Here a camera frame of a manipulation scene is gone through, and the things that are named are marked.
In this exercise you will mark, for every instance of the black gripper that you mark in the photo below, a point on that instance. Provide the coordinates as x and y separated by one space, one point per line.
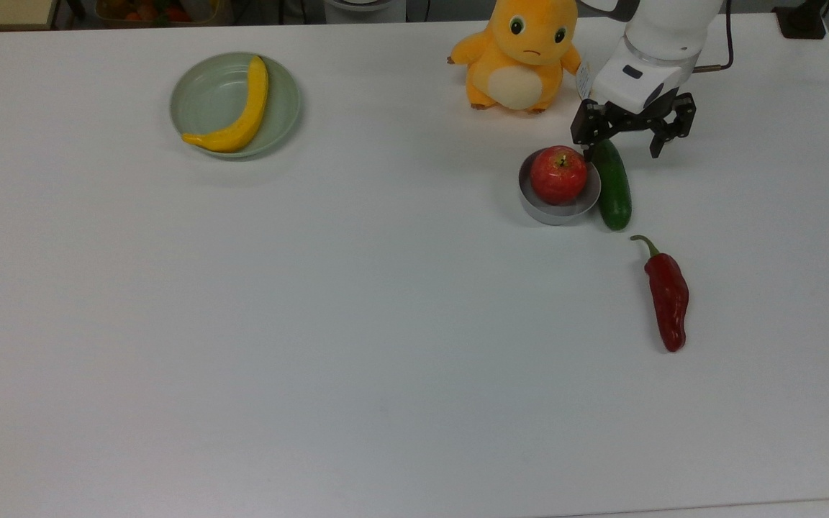
630 119

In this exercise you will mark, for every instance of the green cucumber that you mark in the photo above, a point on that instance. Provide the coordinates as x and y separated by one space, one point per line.
614 191

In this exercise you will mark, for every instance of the small metal bowl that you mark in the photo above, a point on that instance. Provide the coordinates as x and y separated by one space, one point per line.
557 211

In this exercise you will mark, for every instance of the red apple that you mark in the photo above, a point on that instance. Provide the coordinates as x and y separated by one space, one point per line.
558 175

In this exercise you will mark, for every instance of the white paper tag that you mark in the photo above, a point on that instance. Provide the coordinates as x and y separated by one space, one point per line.
583 78

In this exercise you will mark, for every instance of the orange plush toy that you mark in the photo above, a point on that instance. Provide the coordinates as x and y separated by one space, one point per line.
519 50

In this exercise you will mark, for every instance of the red chili pepper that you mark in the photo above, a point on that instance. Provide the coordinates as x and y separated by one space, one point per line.
668 302

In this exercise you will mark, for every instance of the black stand base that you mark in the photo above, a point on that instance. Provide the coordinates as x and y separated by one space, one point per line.
802 21

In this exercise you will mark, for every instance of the yellow banana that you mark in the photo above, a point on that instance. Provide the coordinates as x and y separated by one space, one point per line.
247 111

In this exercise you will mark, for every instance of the pale green plate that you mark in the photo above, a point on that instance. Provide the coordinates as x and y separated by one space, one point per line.
213 101

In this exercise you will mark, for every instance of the box with toy fruits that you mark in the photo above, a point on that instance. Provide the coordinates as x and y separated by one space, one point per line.
162 10

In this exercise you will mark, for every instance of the tan wooden board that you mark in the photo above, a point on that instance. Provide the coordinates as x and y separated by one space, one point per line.
1 12

